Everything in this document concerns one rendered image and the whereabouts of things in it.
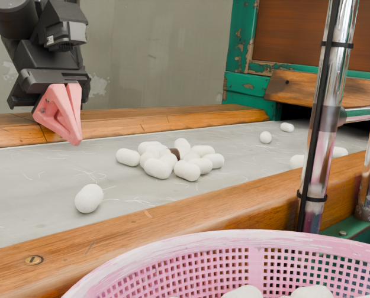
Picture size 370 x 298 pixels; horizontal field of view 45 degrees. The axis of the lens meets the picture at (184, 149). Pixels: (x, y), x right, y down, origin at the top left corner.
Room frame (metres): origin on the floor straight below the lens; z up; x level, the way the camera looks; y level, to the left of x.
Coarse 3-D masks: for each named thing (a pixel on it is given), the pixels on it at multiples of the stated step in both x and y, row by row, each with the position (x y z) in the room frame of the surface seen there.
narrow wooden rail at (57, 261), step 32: (352, 160) 0.57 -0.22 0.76; (224, 192) 0.38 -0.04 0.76; (256, 192) 0.39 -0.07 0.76; (288, 192) 0.40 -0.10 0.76; (352, 192) 0.49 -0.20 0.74; (96, 224) 0.28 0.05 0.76; (128, 224) 0.29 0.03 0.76; (160, 224) 0.29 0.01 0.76; (192, 224) 0.30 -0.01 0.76; (224, 224) 0.31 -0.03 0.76; (256, 224) 0.34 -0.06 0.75; (288, 224) 0.39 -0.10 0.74; (0, 256) 0.22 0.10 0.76; (32, 256) 0.23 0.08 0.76; (64, 256) 0.23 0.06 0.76; (96, 256) 0.24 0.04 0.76; (0, 288) 0.19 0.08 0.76; (32, 288) 0.20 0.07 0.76; (64, 288) 0.21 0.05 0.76
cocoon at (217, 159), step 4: (204, 156) 0.55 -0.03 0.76; (208, 156) 0.54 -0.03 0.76; (212, 156) 0.54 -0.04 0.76; (216, 156) 0.55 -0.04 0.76; (220, 156) 0.55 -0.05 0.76; (212, 160) 0.54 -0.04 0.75; (216, 160) 0.54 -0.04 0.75; (220, 160) 0.55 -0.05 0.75; (216, 164) 0.54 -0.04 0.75; (220, 164) 0.55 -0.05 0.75; (216, 168) 0.55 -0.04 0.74
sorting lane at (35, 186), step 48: (48, 144) 0.59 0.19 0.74; (96, 144) 0.62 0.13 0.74; (192, 144) 0.69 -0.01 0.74; (240, 144) 0.72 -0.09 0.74; (288, 144) 0.77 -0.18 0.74; (336, 144) 0.81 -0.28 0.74; (0, 192) 0.39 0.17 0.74; (48, 192) 0.40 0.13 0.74; (144, 192) 0.43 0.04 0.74; (192, 192) 0.45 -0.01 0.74; (0, 240) 0.29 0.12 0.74
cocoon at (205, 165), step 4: (192, 160) 0.51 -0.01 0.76; (196, 160) 0.51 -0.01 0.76; (200, 160) 0.51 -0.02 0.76; (204, 160) 0.52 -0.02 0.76; (208, 160) 0.52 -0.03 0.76; (196, 164) 0.51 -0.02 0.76; (200, 164) 0.51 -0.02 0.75; (204, 164) 0.51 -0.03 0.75; (208, 164) 0.52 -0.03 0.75; (212, 164) 0.52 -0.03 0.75; (200, 168) 0.51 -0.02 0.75; (204, 168) 0.51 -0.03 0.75; (208, 168) 0.51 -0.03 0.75; (212, 168) 0.52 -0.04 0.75; (204, 172) 0.51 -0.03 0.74; (208, 172) 0.52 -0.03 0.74
